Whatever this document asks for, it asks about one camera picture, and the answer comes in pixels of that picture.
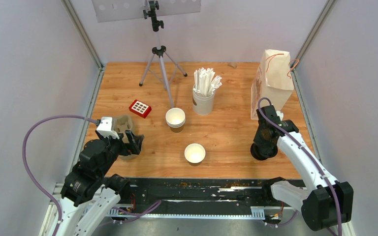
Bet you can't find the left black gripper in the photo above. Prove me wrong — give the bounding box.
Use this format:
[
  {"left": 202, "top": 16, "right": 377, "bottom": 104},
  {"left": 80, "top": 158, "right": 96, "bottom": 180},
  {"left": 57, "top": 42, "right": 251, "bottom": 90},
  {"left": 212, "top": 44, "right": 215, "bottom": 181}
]
[{"left": 96, "top": 127, "right": 144, "bottom": 177}]

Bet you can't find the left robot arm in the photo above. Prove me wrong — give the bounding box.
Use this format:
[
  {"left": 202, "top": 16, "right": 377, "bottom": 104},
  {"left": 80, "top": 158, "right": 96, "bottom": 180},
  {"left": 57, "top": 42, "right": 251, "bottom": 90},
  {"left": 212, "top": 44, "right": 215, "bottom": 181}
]
[{"left": 53, "top": 130, "right": 144, "bottom": 236}]

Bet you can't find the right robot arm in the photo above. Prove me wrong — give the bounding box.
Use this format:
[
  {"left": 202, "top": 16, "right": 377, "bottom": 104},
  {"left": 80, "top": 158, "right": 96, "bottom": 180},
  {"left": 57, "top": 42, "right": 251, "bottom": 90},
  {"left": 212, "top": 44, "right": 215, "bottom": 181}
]
[{"left": 250, "top": 105, "right": 354, "bottom": 236}]

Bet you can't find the kraft paper takeout bag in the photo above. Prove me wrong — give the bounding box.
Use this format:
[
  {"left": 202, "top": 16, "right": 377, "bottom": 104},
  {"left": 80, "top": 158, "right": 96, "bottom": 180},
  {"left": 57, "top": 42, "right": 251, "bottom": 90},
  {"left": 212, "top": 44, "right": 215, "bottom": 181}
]
[{"left": 250, "top": 49, "right": 294, "bottom": 120}]

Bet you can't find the stack of black lids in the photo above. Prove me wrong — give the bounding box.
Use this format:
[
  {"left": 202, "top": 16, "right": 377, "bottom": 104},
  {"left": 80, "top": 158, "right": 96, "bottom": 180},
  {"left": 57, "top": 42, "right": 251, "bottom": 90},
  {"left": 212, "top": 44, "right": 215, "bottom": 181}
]
[{"left": 250, "top": 143, "right": 278, "bottom": 161}]

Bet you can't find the brown pulp cup carrier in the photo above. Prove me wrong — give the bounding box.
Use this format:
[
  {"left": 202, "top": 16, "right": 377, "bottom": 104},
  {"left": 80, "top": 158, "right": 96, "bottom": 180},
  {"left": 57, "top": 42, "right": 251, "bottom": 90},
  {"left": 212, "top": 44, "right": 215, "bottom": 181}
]
[{"left": 113, "top": 115, "right": 142, "bottom": 150}]

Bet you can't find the red keypad box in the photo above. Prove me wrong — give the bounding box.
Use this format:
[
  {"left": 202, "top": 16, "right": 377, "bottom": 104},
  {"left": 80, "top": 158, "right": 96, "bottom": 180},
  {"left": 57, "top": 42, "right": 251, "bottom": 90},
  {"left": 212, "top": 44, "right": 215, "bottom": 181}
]
[{"left": 129, "top": 99, "right": 152, "bottom": 118}]

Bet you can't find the stack of paper cups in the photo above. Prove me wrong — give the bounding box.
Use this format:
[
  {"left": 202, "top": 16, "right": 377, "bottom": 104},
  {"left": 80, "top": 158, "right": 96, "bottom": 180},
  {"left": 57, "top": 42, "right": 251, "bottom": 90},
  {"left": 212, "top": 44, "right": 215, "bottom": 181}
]
[{"left": 165, "top": 108, "right": 186, "bottom": 133}]

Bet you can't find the white straw holder cup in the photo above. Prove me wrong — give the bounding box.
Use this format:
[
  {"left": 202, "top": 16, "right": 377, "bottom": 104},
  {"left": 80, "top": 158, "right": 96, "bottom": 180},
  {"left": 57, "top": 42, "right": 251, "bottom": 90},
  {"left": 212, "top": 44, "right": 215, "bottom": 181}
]
[{"left": 192, "top": 88, "right": 215, "bottom": 116}]

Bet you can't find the bundle of wrapped straws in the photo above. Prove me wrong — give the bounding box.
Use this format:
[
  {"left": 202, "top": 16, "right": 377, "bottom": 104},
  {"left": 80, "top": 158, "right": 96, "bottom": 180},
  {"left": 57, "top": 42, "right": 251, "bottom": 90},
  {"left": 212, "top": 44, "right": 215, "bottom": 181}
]
[{"left": 192, "top": 67, "right": 222, "bottom": 98}]

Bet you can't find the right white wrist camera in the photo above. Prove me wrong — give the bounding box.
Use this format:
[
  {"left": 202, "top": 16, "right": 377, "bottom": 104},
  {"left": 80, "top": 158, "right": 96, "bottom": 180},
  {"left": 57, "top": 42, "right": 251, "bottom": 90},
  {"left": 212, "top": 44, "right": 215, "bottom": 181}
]
[{"left": 276, "top": 110, "right": 284, "bottom": 120}]

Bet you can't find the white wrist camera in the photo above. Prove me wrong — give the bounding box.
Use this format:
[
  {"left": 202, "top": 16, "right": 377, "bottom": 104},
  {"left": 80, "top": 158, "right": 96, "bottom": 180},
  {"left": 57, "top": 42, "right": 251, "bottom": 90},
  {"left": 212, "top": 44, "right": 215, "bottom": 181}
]
[
  {"left": 96, "top": 117, "right": 120, "bottom": 139},
  {"left": 276, "top": 110, "right": 284, "bottom": 120}
]

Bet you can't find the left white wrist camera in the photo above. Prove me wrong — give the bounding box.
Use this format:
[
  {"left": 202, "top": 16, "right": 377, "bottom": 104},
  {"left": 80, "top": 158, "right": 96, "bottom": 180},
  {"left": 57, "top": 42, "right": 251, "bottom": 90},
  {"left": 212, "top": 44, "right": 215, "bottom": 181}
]
[{"left": 96, "top": 117, "right": 120, "bottom": 139}]

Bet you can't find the grey camera tripod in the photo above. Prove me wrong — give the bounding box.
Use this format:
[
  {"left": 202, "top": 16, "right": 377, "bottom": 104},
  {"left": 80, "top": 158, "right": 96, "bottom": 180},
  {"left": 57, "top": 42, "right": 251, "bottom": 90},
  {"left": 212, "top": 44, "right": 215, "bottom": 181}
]
[{"left": 138, "top": 0, "right": 188, "bottom": 108}]

